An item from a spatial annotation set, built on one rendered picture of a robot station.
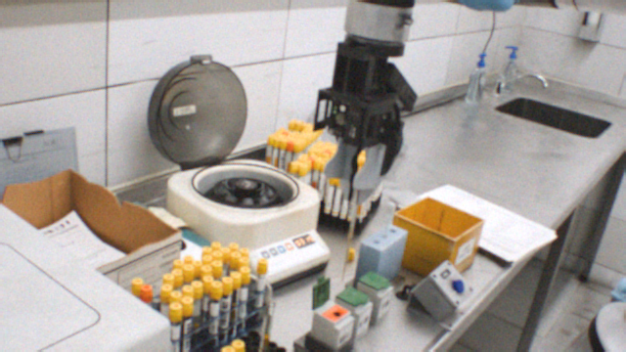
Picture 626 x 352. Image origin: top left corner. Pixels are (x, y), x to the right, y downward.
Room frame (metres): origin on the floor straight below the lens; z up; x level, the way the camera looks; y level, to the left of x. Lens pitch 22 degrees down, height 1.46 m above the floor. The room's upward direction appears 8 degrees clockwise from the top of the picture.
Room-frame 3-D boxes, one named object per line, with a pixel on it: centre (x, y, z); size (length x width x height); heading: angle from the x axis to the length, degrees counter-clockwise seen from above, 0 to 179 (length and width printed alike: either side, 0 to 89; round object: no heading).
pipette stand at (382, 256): (0.95, -0.15, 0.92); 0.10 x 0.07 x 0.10; 148
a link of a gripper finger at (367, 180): (0.70, -0.07, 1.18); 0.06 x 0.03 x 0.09; 146
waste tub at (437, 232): (1.06, -0.27, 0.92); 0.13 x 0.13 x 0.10; 53
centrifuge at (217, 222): (1.03, 0.09, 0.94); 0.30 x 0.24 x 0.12; 47
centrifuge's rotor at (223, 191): (1.04, 0.10, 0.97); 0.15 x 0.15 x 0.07
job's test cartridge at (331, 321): (0.74, -0.07, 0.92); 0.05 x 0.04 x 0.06; 55
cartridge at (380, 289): (0.86, -0.14, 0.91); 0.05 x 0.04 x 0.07; 56
